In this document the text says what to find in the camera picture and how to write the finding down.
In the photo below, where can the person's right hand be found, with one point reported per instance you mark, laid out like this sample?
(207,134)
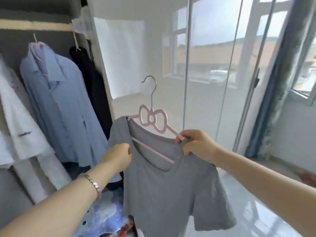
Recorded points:
(202,145)

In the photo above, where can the person's left hand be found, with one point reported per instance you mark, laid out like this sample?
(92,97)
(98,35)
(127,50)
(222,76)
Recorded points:
(117,157)

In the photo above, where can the pink bow hanger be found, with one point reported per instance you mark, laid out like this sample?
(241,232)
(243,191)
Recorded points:
(175,133)

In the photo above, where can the grey t-shirt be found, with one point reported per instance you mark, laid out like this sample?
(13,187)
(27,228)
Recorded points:
(160,190)

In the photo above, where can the light blue shirt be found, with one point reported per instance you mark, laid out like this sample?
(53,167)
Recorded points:
(61,96)

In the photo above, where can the white glossy wardrobe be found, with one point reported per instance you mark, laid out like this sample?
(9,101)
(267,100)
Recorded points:
(158,22)

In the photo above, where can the pink plastic hanger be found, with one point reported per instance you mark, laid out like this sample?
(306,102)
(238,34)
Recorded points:
(34,50)

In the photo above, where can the person's right forearm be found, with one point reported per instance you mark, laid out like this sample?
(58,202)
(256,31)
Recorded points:
(271,190)

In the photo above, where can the person's left forearm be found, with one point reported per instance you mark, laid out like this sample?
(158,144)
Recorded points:
(49,214)

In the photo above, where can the red printed bag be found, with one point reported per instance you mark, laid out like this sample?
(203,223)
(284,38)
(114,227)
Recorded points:
(126,229)

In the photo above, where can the blue floral curtain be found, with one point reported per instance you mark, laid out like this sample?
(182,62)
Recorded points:
(276,96)

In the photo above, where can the white paper sheet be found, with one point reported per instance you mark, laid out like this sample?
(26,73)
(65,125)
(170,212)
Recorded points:
(118,59)

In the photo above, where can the white framed window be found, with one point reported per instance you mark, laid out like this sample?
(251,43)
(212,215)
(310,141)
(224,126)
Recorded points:
(303,96)

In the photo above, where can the white fleece blanket blue stripe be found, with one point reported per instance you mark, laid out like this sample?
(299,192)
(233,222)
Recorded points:
(82,24)

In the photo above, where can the wooden hanging rod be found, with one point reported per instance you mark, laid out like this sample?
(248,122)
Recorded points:
(37,25)

